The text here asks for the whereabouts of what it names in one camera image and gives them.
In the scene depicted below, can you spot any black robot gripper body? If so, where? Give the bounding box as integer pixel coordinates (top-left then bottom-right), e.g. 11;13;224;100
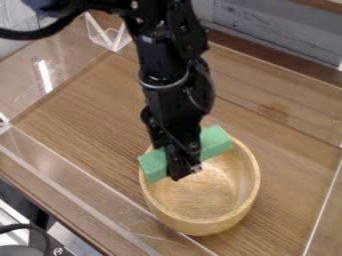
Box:
139;63;215;151

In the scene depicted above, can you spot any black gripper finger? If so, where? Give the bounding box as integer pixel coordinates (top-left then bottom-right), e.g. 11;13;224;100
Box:
140;108;167;149
166;144;202;181

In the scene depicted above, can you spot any green rectangular block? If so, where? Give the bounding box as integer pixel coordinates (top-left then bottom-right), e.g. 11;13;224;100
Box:
138;125;232;183

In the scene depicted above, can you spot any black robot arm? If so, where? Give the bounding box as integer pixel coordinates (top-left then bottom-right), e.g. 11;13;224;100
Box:
21;0;215;181

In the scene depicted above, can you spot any brown wooden bowl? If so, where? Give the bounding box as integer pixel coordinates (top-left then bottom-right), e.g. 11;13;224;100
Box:
139;138;260;236

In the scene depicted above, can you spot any clear acrylic corner bracket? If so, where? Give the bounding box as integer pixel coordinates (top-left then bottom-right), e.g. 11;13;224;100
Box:
84;12;132;52

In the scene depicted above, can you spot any black metal frame corner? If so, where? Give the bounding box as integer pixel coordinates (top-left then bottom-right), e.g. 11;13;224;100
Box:
28;222;76;256

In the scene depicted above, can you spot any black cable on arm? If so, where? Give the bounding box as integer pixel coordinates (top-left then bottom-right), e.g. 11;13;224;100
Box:
0;13;81;41

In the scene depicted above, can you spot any black cable bottom left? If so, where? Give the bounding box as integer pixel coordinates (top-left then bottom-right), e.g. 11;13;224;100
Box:
0;224;55;256

